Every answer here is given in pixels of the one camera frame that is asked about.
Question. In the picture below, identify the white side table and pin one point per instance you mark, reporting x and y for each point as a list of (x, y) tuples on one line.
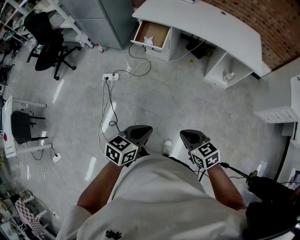
[(8, 131)]

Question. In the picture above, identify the checkered cloth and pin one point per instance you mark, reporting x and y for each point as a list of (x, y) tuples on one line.
[(30, 220)]

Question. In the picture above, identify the black bag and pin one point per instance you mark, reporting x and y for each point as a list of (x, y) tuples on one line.
[(272, 206)]

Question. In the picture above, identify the grey metal cabinet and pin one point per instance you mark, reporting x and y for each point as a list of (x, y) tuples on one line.
[(105, 21)]

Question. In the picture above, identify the cluttered low shelf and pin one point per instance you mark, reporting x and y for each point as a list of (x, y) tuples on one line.
[(9, 225)]

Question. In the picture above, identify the person's white shoe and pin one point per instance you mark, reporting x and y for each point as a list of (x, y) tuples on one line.
[(167, 146)]

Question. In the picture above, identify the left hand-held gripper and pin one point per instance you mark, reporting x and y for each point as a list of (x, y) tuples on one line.
[(120, 150)]

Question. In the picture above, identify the white slatted panel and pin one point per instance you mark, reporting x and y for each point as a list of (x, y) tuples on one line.
[(276, 114)]

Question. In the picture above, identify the person's right forearm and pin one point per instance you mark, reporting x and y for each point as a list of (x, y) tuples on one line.
[(222, 187)]

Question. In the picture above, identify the black stool chair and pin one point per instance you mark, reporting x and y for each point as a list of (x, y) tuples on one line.
[(21, 126)]

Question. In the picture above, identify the person's left forearm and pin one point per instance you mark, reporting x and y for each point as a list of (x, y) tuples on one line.
[(100, 185)]

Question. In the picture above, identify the white curved desk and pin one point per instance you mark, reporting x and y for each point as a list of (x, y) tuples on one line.
[(211, 25)]

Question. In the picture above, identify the black office chair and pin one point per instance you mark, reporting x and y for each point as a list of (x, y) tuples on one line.
[(44, 30)]

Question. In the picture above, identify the small white bottle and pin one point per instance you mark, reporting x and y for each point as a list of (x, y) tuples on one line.
[(229, 76)]

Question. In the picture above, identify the red-capped plastic bottle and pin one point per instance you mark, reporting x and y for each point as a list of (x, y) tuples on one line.
[(100, 48)]

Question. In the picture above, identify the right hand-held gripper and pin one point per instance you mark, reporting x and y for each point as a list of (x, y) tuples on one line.
[(206, 153)]

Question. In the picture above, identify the white power strip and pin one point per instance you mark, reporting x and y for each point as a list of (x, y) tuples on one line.
[(110, 76)]

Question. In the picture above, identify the black adapter bundle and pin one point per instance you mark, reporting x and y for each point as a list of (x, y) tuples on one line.
[(198, 50)]

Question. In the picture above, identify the person's white shirt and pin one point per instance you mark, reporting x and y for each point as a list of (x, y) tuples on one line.
[(159, 199)]

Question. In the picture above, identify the wooden drawer with white front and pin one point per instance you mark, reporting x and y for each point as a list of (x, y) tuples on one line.
[(155, 30)]

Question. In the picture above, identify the white frame table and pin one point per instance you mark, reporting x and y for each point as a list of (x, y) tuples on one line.
[(70, 24)]

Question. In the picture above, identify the small white socket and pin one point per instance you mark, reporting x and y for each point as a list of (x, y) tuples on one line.
[(56, 157)]

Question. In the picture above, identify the cluttered white shelf rack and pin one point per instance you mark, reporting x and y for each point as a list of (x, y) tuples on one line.
[(11, 16)]

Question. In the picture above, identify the white cloth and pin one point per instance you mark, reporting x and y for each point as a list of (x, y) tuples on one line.
[(148, 40)]

